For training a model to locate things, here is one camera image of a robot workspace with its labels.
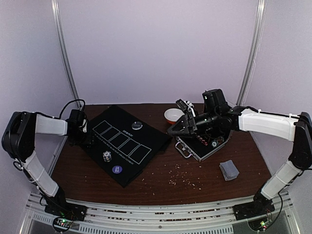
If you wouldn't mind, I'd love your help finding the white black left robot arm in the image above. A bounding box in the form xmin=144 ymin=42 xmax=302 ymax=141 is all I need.
xmin=1 ymin=109 xmax=91 ymax=216

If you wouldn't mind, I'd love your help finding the grey playing card deck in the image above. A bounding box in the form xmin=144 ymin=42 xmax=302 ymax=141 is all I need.
xmin=219 ymin=160 xmax=239 ymax=181

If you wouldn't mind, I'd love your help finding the red black triangle card box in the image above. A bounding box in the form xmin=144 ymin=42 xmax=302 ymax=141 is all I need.
xmin=196 ymin=136 xmax=208 ymax=146

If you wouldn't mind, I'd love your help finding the poker chip row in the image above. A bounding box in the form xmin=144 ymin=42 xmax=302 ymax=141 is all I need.
xmin=211 ymin=136 xmax=224 ymax=148

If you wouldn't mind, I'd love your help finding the purple small blind button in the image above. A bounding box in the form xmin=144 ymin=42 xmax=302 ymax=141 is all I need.
xmin=112 ymin=165 xmax=123 ymax=175

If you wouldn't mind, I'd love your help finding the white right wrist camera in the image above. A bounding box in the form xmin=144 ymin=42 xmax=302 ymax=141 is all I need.
xmin=175 ymin=99 xmax=197 ymax=117

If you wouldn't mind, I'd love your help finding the aluminium front rail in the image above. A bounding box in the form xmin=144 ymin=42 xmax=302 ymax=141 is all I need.
xmin=25 ymin=192 xmax=293 ymax=234

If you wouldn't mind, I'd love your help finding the black poker table mat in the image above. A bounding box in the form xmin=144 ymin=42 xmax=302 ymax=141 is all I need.
xmin=81 ymin=105 xmax=172 ymax=187

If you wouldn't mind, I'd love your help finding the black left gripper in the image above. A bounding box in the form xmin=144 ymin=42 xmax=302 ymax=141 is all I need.
xmin=70 ymin=129 xmax=95 ymax=145

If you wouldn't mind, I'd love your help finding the white orange bowl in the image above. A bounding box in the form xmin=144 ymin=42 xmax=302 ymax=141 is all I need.
xmin=164 ymin=108 xmax=184 ymax=124

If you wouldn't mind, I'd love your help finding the clear grey dealer button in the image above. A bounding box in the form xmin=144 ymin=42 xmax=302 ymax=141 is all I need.
xmin=131 ymin=121 xmax=143 ymax=130

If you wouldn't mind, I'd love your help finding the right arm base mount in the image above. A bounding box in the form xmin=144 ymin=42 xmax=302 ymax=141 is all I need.
xmin=233 ymin=201 xmax=275 ymax=220

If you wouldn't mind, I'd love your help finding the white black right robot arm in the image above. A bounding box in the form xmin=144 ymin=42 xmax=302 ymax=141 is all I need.
xmin=167 ymin=89 xmax=312 ymax=215

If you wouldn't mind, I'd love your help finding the aluminium frame post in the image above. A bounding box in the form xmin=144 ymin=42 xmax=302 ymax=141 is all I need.
xmin=51 ymin=0 xmax=79 ymax=99
xmin=236 ymin=0 xmax=267 ymax=105

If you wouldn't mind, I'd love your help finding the poker chip stack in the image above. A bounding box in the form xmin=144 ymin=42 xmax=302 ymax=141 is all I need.
xmin=102 ymin=151 xmax=112 ymax=162

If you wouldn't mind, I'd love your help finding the right aluminium frame post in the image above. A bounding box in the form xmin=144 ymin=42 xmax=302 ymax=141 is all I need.
xmin=236 ymin=0 xmax=267 ymax=105

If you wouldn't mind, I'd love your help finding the left aluminium frame post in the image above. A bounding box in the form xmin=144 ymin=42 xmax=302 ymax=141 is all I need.
xmin=51 ymin=0 xmax=79 ymax=99

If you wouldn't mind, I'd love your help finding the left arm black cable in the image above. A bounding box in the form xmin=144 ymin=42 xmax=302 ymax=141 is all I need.
xmin=59 ymin=98 xmax=87 ymax=122

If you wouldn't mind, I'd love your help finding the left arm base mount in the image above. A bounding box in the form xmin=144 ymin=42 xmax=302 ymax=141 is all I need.
xmin=44 ymin=203 xmax=87 ymax=221

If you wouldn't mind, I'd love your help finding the aluminium poker chip case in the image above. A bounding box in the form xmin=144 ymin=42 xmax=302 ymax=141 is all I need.
xmin=174 ymin=89 xmax=241 ymax=163

